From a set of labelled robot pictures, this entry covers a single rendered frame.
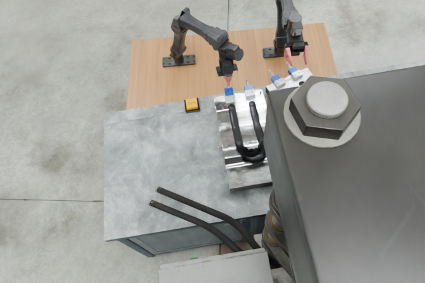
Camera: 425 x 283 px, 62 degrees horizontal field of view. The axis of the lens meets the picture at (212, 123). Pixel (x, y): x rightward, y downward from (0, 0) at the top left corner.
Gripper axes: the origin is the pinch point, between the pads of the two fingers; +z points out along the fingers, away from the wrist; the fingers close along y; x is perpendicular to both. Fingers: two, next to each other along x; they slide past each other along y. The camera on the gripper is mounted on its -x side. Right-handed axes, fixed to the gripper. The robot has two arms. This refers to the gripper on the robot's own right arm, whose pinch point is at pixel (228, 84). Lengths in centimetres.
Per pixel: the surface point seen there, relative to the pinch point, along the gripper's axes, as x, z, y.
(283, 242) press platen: -85, 17, 5
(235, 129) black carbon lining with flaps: -10.2, 20.8, -0.4
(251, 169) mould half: -28.0, 33.3, 3.4
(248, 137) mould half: -18.3, 21.1, 5.0
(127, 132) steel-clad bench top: 5, 21, -58
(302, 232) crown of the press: -128, -39, -1
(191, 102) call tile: 12.2, 12.8, -20.6
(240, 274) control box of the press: -102, 5, -10
